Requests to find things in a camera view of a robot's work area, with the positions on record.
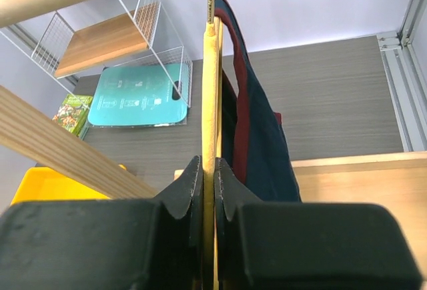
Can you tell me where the green paperback book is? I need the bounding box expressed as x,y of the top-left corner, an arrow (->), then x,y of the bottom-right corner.
52,94 -> 93,136

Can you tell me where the teal cutting board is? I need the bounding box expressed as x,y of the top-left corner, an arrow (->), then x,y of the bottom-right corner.
88,63 -> 188,127

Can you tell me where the white wire shelf unit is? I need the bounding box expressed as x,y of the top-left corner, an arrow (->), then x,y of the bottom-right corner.
1,0 -> 192,106

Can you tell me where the yellow clothes hanger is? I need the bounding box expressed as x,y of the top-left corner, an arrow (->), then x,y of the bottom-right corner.
201,0 -> 219,289

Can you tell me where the wooden clothes rack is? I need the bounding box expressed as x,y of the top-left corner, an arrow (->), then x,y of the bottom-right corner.
0,0 -> 427,290

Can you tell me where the navy maroon tank top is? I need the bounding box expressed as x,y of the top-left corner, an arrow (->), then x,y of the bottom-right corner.
215,0 -> 301,202

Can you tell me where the yellow plastic tray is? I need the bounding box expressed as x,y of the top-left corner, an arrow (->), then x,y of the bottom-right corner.
11,167 -> 109,205

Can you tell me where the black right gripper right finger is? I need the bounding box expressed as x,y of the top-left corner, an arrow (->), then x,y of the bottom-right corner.
214,159 -> 421,289

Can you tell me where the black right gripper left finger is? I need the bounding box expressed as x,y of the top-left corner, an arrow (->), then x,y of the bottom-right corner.
1,156 -> 203,289

